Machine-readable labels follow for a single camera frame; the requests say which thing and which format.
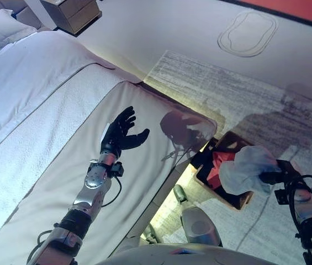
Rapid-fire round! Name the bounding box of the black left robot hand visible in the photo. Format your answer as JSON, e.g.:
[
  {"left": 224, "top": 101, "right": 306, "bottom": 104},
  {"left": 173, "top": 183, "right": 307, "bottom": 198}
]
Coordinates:
[{"left": 100, "top": 106, "right": 150, "bottom": 157}]

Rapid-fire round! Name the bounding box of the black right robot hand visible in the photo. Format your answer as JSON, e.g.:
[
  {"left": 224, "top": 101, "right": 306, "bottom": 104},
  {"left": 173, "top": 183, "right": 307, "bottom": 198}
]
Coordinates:
[{"left": 259, "top": 159, "right": 302, "bottom": 192}]

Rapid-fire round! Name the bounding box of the white garment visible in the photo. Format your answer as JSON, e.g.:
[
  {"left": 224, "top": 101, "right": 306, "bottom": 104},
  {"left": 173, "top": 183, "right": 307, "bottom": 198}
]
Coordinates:
[{"left": 218, "top": 145, "right": 282, "bottom": 197}]

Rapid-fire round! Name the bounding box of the red garment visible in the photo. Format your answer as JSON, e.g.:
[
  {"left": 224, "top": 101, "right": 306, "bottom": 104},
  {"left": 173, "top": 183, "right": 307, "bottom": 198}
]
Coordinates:
[{"left": 207, "top": 151, "right": 238, "bottom": 190}]

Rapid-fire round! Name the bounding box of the black garment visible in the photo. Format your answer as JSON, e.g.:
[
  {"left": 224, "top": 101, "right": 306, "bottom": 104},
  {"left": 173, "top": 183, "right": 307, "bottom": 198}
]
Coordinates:
[{"left": 191, "top": 139, "right": 242, "bottom": 191}]

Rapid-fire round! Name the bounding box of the woven wicker basket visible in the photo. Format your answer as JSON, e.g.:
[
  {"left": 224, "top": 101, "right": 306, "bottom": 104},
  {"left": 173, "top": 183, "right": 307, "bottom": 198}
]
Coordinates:
[{"left": 190, "top": 131, "right": 256, "bottom": 212}]

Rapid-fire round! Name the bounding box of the grey streaked rug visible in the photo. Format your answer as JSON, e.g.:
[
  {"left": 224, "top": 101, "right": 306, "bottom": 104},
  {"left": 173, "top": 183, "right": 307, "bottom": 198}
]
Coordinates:
[{"left": 141, "top": 50, "right": 312, "bottom": 265}]

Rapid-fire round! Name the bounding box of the right robot leg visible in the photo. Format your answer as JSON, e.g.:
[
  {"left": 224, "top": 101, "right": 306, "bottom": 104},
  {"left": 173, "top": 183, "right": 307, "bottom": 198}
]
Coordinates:
[{"left": 173, "top": 184, "right": 223, "bottom": 248}]

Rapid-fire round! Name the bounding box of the robot leg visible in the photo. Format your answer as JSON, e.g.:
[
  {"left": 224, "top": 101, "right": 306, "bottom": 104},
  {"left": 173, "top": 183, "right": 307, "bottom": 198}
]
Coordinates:
[
  {"left": 173, "top": 184, "right": 223, "bottom": 248},
  {"left": 140, "top": 223, "right": 160, "bottom": 245}
]

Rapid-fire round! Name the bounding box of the left robot leg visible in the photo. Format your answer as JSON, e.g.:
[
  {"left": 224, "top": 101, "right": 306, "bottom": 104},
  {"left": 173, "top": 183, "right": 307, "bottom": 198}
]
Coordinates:
[{"left": 140, "top": 223, "right": 160, "bottom": 245}]

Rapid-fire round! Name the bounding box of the white duvet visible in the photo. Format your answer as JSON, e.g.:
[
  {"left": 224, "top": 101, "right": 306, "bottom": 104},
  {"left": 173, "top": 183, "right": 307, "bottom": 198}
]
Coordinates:
[{"left": 0, "top": 30, "right": 118, "bottom": 166}]

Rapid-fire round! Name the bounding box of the brown wooden nightstand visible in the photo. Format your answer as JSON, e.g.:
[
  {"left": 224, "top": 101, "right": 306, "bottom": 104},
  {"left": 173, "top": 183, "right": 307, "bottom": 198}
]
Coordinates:
[{"left": 40, "top": 0, "right": 103, "bottom": 35}]

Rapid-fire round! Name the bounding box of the grey robot torso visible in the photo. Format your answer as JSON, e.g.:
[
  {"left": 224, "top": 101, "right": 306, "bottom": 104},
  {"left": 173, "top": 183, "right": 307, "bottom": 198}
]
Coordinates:
[{"left": 97, "top": 242, "right": 278, "bottom": 265}]

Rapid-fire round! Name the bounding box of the white outlined floor mat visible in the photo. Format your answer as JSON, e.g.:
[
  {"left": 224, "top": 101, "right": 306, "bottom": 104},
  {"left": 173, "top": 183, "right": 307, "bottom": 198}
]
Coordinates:
[{"left": 217, "top": 10, "right": 279, "bottom": 58}]

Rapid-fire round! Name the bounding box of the red printed box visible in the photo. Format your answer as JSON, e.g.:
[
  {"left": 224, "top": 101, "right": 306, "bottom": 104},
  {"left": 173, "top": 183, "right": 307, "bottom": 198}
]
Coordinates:
[{"left": 227, "top": 0, "right": 312, "bottom": 28}]

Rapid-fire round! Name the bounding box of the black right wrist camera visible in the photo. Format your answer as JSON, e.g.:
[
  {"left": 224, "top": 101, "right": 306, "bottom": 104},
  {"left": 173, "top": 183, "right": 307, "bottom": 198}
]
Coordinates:
[{"left": 274, "top": 189, "right": 291, "bottom": 205}]

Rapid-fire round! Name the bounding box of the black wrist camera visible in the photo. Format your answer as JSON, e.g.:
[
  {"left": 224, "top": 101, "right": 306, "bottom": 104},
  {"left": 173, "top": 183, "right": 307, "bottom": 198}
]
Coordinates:
[
  {"left": 274, "top": 189, "right": 291, "bottom": 205},
  {"left": 111, "top": 162, "right": 125, "bottom": 176}
]

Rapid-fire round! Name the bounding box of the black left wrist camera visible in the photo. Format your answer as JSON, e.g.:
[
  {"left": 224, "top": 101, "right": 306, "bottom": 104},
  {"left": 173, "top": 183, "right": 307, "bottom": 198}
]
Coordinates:
[{"left": 111, "top": 162, "right": 125, "bottom": 176}]

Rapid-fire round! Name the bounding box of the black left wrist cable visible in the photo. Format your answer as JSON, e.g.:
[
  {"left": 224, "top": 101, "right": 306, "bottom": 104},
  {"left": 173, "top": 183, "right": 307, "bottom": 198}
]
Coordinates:
[{"left": 100, "top": 176, "right": 123, "bottom": 208}]

